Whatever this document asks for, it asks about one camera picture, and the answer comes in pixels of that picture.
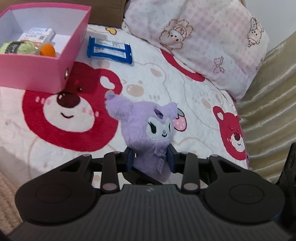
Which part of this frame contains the purple Kuromi plush toy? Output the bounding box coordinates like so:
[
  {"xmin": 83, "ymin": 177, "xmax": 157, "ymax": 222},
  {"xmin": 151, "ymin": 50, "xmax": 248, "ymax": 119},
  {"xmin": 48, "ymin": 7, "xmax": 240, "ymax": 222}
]
[{"xmin": 105, "ymin": 90, "xmax": 178, "ymax": 182}]

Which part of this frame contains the pink cardboard box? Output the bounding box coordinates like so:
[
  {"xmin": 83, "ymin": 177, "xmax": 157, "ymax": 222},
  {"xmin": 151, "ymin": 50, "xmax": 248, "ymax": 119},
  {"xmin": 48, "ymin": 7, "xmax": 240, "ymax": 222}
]
[{"xmin": 1, "ymin": 3, "xmax": 91, "ymax": 93}]

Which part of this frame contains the golden satin curtain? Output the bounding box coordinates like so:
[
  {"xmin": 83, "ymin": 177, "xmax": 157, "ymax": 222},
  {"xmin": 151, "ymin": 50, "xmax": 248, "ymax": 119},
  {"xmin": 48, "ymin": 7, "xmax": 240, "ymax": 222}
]
[{"xmin": 237, "ymin": 34, "xmax": 295, "ymax": 183}]

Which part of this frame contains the brown embroidered pillow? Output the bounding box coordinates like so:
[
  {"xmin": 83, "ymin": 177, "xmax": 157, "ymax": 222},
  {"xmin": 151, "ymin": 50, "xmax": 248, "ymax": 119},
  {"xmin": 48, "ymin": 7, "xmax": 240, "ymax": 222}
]
[{"xmin": 1, "ymin": 0, "xmax": 127, "ymax": 28}]

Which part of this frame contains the green yarn ball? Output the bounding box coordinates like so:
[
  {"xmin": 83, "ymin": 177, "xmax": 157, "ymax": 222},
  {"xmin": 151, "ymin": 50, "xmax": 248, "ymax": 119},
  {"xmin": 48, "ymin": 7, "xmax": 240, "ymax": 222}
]
[{"xmin": 1, "ymin": 41, "xmax": 37, "ymax": 54}]

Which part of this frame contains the white tissue pack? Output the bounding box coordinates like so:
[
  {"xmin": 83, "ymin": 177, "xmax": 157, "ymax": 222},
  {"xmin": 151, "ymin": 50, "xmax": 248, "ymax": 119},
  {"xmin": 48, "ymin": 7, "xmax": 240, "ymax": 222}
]
[{"xmin": 27, "ymin": 27, "xmax": 55, "ymax": 39}]

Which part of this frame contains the orange ball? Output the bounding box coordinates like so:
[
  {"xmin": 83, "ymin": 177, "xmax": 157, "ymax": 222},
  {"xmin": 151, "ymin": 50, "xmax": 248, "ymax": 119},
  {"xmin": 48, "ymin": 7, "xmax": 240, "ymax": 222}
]
[{"xmin": 39, "ymin": 44, "xmax": 56, "ymax": 57}]

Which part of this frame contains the pink checked cartoon pillow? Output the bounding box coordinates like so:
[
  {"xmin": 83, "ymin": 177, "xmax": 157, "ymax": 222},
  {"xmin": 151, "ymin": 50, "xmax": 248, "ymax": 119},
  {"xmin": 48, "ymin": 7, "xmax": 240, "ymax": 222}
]
[{"xmin": 124, "ymin": 1, "xmax": 269, "ymax": 100}]

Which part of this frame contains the orange label plastic box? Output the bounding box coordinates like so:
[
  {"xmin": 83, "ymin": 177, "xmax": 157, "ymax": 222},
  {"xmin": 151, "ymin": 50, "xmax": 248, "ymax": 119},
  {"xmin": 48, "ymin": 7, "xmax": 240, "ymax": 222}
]
[{"xmin": 18, "ymin": 33, "xmax": 50, "ymax": 47}]

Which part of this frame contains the blue wet wipes pack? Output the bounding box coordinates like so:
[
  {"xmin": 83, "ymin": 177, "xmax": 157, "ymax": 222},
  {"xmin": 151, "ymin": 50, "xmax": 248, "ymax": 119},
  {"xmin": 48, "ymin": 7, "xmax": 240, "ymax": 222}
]
[{"xmin": 86, "ymin": 37, "xmax": 133, "ymax": 64}]

